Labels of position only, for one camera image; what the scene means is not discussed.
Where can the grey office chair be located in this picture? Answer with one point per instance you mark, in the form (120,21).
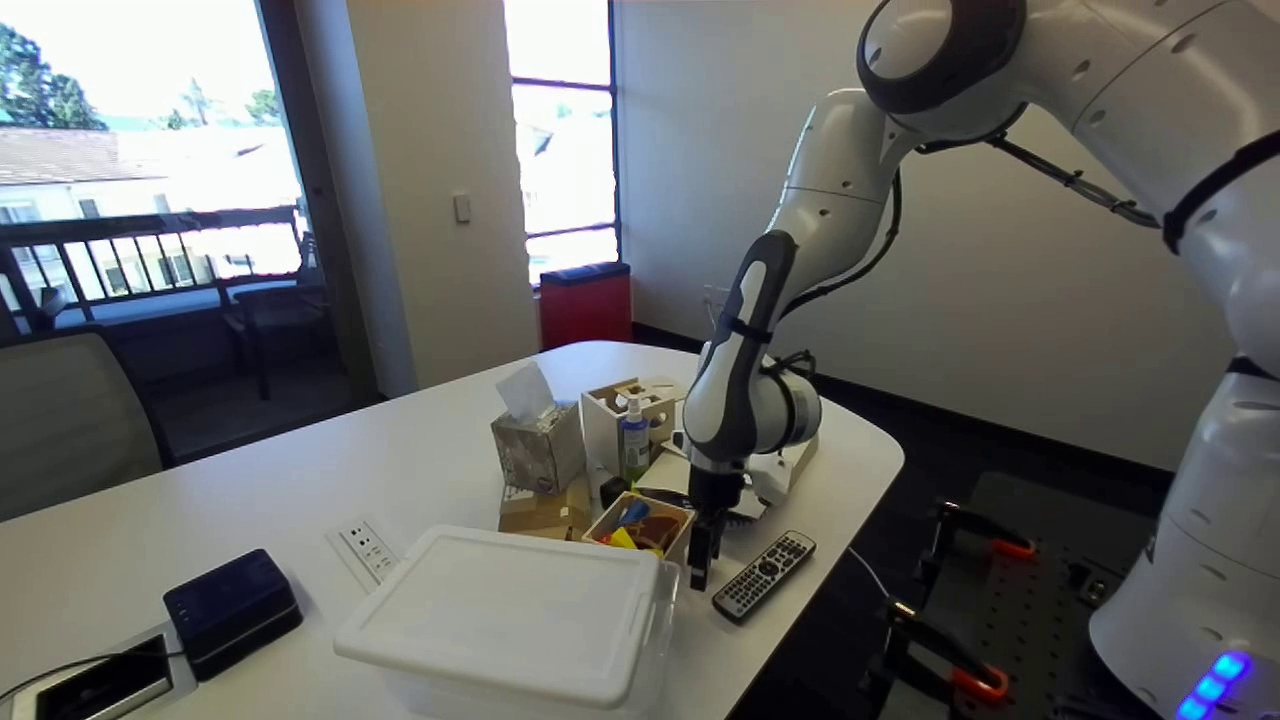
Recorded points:
(66,421)

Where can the black clamp orange tip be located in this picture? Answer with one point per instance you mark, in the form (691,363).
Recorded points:
(953,663)
(981,521)

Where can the white wall light switch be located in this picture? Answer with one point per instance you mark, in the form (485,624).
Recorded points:
(461,208)

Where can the grey tissue box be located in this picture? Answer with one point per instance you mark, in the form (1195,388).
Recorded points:
(539,446)

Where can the white power outlet strip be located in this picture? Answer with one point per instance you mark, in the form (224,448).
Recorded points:
(365,550)

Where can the small wooden toy box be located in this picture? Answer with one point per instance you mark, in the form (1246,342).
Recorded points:
(639,525)

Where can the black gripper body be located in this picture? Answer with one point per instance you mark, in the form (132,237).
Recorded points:
(719,491)

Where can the dark patio chair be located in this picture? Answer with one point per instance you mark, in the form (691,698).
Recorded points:
(273,315)

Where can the white open wooden box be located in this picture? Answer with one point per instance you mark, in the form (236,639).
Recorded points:
(606,427)

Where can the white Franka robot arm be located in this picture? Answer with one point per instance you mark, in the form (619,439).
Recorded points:
(1174,401)

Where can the white plastic storage bin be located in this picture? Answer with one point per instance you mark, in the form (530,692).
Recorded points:
(505,615)

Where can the dark balcony railing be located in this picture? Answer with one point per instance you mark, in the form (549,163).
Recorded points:
(146,221)

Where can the dark blue box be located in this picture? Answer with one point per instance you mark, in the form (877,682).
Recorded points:
(229,609)

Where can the narrow window frame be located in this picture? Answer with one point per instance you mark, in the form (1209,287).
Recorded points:
(562,80)

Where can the blue toy block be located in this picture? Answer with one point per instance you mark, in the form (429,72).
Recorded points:
(634,509)

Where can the black flat device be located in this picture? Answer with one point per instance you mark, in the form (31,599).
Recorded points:
(106,682)

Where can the white paper folder stack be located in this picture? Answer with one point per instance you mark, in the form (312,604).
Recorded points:
(662,472)

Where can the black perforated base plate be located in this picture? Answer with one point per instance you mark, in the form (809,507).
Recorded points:
(1052,585)

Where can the black remote control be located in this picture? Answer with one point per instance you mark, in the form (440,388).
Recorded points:
(763,579)

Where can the brown translucent package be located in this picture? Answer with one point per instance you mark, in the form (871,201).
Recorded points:
(545,509)

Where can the yellow toy block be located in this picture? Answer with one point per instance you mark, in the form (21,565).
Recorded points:
(621,538)

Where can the red bin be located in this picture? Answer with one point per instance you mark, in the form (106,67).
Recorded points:
(584,308)

